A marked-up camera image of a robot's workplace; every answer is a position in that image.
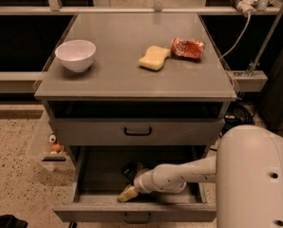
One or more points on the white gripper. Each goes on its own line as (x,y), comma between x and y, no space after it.
(141,183)

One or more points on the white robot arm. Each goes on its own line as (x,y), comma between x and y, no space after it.
(247,171)

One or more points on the open grey middle drawer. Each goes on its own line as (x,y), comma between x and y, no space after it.
(98,181)

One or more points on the closed grey upper drawer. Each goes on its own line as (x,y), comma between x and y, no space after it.
(132,132)

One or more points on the orange toy in bin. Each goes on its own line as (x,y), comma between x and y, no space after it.
(56,148)

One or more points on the clear plastic storage bin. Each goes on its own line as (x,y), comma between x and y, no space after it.
(39,148)

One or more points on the yellow sponge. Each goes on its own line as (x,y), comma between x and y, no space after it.
(154,58)

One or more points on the black bag corner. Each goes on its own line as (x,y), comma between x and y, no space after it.
(10,221)

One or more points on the white ceramic bowl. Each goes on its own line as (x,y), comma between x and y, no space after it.
(76,55)

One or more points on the crushed red soda can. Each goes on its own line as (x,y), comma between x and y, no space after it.
(187,48)

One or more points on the white power strip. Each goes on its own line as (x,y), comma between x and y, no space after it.
(244,6)

